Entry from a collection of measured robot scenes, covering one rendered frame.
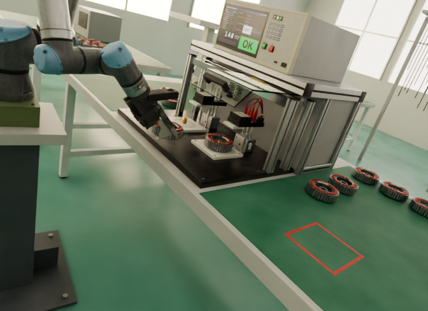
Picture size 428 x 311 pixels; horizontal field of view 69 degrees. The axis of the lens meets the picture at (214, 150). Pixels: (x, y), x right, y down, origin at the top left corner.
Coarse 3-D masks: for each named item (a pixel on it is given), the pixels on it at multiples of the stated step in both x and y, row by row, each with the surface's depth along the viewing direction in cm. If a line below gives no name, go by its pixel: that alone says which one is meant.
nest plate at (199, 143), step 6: (198, 144) 120; (204, 150) 116; (210, 150) 117; (234, 150) 124; (210, 156) 114; (216, 156) 114; (222, 156) 115; (228, 156) 117; (234, 156) 119; (240, 156) 121
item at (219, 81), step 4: (204, 76) 101; (208, 76) 100; (212, 76) 99; (208, 80) 102; (212, 80) 98; (216, 80) 97; (220, 80) 96; (220, 84) 95; (224, 84) 95; (224, 88) 95; (228, 88) 96
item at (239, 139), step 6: (234, 138) 132; (240, 138) 129; (246, 138) 128; (252, 138) 130; (234, 144) 132; (240, 144) 129; (246, 144) 127; (252, 144) 129; (246, 150) 129; (252, 150) 131
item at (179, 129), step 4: (156, 124) 108; (176, 124) 114; (152, 128) 109; (156, 128) 107; (176, 128) 112; (180, 128) 111; (152, 132) 109; (156, 132) 107; (180, 132) 108; (168, 136) 107; (172, 136) 107; (180, 136) 110
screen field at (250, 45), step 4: (244, 36) 126; (240, 40) 127; (244, 40) 126; (248, 40) 124; (252, 40) 123; (256, 40) 121; (240, 44) 128; (244, 44) 126; (248, 44) 124; (252, 44) 123; (256, 44) 121; (240, 48) 128; (244, 48) 126; (248, 48) 124; (252, 48) 123; (256, 48) 121; (252, 52) 123
